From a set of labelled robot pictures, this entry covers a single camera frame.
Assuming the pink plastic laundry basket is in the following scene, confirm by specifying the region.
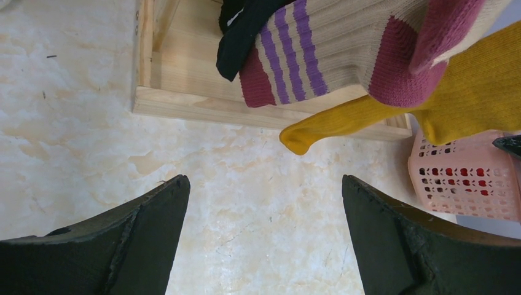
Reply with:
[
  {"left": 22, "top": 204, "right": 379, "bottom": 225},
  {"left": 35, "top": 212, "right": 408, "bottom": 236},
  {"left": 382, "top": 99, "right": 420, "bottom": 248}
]
[{"left": 408, "top": 130, "right": 520, "bottom": 222}]

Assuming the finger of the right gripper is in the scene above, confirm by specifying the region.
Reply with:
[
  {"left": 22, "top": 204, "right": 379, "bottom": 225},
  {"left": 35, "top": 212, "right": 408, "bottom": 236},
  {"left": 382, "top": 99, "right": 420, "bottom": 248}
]
[{"left": 493, "top": 135, "right": 521, "bottom": 160}]

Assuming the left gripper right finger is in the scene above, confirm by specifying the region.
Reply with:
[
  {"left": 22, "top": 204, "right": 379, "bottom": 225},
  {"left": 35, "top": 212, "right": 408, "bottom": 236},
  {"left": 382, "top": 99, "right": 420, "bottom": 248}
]
[{"left": 342, "top": 175, "right": 520, "bottom": 294}]

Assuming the black sock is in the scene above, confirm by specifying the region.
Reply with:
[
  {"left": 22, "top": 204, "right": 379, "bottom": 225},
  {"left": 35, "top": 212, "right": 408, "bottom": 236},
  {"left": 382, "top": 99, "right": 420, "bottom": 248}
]
[{"left": 216, "top": 0, "right": 291, "bottom": 82}]

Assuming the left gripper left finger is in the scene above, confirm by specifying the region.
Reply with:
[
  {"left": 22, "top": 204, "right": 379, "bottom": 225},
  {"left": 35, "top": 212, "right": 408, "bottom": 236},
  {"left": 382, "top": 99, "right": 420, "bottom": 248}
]
[{"left": 1, "top": 175, "right": 190, "bottom": 294}]

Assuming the mustard yellow sock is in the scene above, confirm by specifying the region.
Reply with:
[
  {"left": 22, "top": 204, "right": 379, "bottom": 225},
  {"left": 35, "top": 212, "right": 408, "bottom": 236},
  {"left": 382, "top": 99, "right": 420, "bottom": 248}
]
[{"left": 279, "top": 22, "right": 520, "bottom": 155}]

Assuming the beige maroon striped sock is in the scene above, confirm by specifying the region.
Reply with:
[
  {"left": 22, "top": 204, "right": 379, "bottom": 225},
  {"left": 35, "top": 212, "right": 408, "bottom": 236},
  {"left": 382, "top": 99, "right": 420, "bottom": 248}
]
[{"left": 240, "top": 1, "right": 509, "bottom": 108}]

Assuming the wooden drying rack frame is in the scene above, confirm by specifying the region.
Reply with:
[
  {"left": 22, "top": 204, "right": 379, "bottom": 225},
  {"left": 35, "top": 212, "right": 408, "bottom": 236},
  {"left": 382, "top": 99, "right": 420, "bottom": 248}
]
[{"left": 131, "top": 0, "right": 413, "bottom": 142}]

